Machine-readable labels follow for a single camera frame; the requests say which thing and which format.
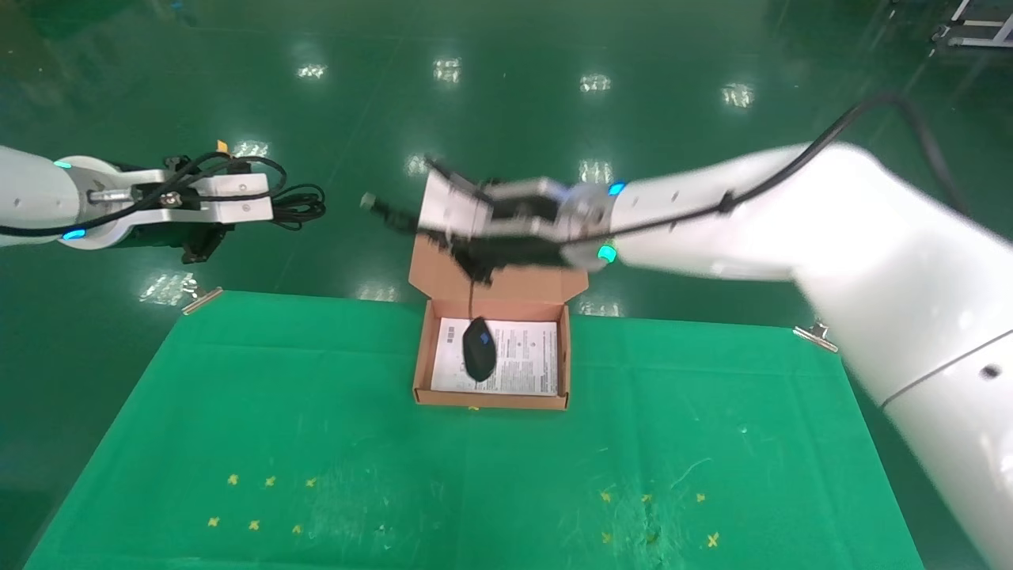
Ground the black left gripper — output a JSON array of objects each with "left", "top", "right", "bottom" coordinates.
[{"left": 119, "top": 222, "right": 237, "bottom": 265}]

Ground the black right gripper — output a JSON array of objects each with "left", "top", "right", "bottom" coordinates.
[{"left": 360, "top": 192, "right": 572, "bottom": 287}]

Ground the black data cable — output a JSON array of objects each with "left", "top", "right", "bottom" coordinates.
[{"left": 267, "top": 182, "right": 328, "bottom": 233}]

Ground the black wired mouse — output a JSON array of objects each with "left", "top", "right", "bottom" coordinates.
[{"left": 461, "top": 277, "right": 499, "bottom": 383}]

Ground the brown cardboard mailer box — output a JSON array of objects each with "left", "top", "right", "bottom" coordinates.
[{"left": 408, "top": 230, "right": 591, "bottom": 412}]

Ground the metal cloth clip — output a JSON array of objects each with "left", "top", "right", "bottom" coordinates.
[
  {"left": 793, "top": 320, "right": 840, "bottom": 352},
  {"left": 182, "top": 285, "right": 225, "bottom": 316}
]

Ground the white printed paper sheet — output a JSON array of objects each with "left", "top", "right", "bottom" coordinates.
[{"left": 430, "top": 317, "right": 561, "bottom": 397}]

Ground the green table cloth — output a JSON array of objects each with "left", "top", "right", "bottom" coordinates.
[{"left": 24, "top": 289, "right": 925, "bottom": 570}]

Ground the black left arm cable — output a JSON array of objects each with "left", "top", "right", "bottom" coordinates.
[{"left": 0, "top": 152, "right": 290, "bottom": 238}]

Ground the white metal frame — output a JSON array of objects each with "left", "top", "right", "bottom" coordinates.
[{"left": 932, "top": 0, "right": 1013, "bottom": 48}]

